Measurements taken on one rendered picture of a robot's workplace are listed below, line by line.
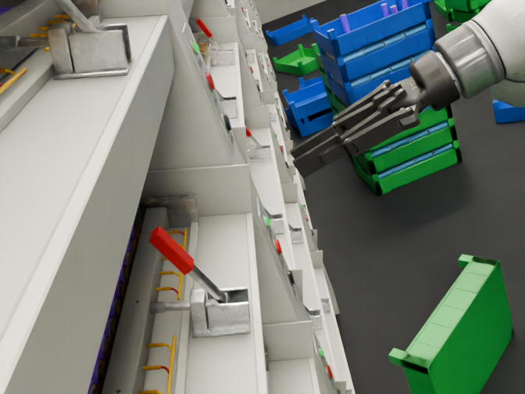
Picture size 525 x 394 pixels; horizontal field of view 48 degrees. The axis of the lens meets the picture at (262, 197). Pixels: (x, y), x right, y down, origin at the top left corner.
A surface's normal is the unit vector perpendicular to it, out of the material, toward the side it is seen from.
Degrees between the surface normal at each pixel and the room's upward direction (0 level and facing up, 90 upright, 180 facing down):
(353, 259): 0
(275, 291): 90
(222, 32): 90
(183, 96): 90
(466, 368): 90
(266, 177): 17
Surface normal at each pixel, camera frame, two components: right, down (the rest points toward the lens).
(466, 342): 0.70, 0.10
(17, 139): -0.05, -0.88
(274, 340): 0.06, 0.46
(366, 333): -0.33, -0.83
